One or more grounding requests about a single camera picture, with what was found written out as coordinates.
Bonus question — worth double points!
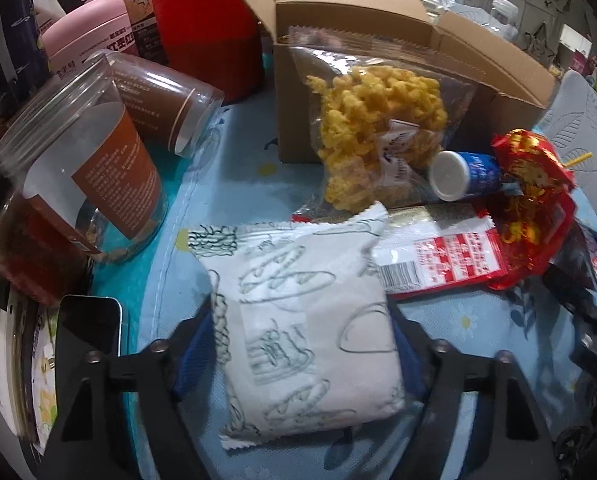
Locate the printed flat pack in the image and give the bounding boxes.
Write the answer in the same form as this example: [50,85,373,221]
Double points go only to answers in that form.
[0,280,64,456]

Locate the clear plastic bottle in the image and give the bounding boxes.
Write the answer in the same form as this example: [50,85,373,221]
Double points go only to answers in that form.
[488,0,521,36]

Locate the black smartphone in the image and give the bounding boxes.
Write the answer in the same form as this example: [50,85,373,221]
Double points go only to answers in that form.
[53,294,129,361]

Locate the clear jar with brown label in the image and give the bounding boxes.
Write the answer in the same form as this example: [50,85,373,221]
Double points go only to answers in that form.
[0,55,169,263]
[103,52,224,156]

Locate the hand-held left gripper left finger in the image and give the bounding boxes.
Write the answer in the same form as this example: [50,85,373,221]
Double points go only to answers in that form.
[41,305,229,480]

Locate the clear jar with dark red contents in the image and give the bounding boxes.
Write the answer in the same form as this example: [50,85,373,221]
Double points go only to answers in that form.
[0,190,94,306]

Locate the dark blue snack packet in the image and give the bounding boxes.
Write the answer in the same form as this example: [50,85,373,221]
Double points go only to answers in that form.
[575,222,597,291]

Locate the clear bag of yellow snacks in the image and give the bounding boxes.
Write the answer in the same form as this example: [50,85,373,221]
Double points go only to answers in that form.
[286,25,479,221]

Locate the red and white packet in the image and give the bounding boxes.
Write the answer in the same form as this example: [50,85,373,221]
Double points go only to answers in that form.
[293,205,510,302]

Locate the blue floral tablecloth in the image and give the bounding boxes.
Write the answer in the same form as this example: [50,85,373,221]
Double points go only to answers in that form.
[78,50,597,480]

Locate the grey leaf pattern chair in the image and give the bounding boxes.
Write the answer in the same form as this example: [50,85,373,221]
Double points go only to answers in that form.
[538,70,597,236]

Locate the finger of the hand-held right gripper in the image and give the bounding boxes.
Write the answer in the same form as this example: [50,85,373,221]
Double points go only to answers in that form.
[543,260,597,321]

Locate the red gold snack packet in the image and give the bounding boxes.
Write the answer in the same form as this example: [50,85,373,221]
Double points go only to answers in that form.
[483,180,579,292]
[492,129,576,191]

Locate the pink canister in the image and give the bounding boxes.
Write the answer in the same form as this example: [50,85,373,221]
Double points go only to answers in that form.
[41,0,139,68]

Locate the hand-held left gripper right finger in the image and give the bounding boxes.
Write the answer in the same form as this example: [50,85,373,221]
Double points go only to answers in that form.
[388,300,559,480]

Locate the dark jar with purple label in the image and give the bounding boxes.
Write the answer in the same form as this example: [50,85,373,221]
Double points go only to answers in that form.
[0,0,49,111]

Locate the blue tube with white cap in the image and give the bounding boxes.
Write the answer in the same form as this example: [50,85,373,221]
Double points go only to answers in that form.
[427,150,504,202]

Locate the white snack packet green print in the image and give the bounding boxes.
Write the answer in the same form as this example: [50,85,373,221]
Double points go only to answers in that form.
[188,200,409,453]

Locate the red canister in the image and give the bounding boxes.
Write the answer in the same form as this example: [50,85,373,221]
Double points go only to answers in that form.
[152,0,266,103]

